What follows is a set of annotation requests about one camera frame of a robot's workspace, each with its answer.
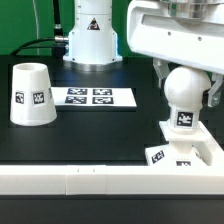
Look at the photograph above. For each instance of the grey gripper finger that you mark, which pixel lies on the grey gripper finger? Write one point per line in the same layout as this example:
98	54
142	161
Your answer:
214	94

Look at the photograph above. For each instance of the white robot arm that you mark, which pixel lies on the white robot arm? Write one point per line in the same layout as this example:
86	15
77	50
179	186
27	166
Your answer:
93	44

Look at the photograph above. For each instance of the white lamp shade cone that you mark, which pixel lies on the white lamp shade cone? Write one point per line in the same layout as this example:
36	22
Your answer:
32	102

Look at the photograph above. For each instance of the white L-shaped fence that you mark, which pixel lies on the white L-shaped fence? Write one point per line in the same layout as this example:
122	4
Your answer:
119	180

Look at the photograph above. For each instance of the white marker sheet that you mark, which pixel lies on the white marker sheet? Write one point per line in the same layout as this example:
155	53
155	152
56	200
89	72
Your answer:
79	96

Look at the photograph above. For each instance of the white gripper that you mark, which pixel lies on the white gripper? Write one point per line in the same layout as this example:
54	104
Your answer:
199	43

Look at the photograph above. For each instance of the white lamp bulb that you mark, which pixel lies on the white lamp bulb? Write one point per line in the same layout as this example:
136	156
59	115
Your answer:
184	88

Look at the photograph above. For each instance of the white lamp base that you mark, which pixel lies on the white lamp base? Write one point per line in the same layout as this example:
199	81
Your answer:
181	149

